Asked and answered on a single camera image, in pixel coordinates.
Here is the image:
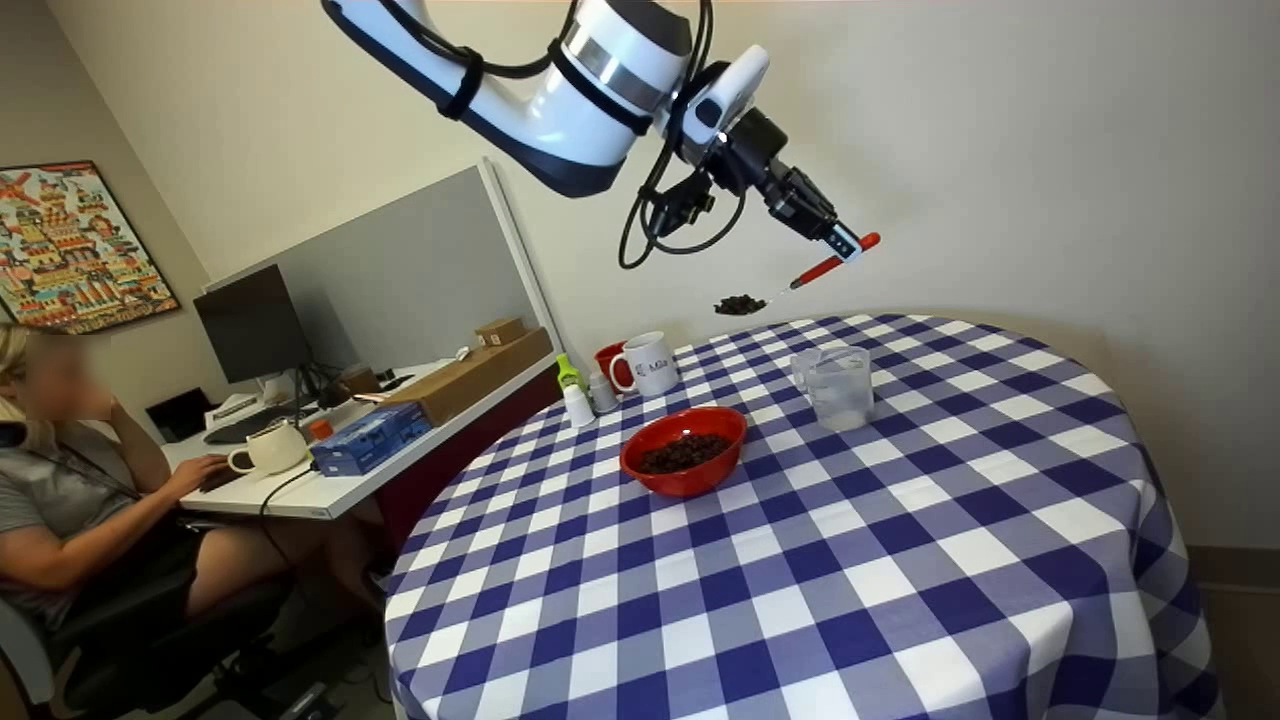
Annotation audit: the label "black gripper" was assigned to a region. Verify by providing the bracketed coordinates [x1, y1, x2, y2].
[705, 108, 861, 255]

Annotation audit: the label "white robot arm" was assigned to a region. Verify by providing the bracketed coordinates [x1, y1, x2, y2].
[319, 0, 868, 261]

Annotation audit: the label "red plastic bowl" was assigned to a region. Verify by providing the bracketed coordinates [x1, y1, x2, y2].
[618, 410, 746, 499]

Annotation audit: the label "coffee beans in bowl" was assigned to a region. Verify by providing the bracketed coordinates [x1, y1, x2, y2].
[639, 438, 727, 471]

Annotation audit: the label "red mug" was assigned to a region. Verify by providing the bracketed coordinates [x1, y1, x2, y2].
[595, 346, 635, 398]

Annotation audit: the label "small white bottle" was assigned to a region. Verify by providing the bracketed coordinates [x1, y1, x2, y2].
[563, 383, 595, 432]

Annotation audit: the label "blue white checkered tablecloth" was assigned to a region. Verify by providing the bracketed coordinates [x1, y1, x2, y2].
[385, 318, 1219, 720]

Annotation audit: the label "cardboard box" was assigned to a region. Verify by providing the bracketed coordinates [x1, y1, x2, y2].
[393, 329, 553, 425]

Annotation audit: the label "grey desk partition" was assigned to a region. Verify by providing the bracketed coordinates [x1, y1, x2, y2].
[196, 158, 563, 393]

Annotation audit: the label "blue box on desk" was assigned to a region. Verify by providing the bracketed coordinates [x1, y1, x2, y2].
[310, 405, 428, 478]

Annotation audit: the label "white desk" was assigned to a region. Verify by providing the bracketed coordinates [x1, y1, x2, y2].
[182, 354, 556, 522]

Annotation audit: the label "black computer monitor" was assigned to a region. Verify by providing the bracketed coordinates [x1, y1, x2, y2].
[196, 265, 310, 380]

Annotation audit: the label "white teapot mug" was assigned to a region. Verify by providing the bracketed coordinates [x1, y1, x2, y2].
[226, 422, 310, 478]

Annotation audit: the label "seated person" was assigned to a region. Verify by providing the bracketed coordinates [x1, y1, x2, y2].
[0, 325, 381, 627]

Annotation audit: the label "office chair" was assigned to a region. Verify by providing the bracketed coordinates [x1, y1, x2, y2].
[4, 533, 296, 720]

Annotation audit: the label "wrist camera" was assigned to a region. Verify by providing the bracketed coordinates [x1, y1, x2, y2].
[666, 45, 767, 165]

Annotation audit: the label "framed colourful wall picture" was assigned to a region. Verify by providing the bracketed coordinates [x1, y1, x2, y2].
[0, 160, 180, 337]

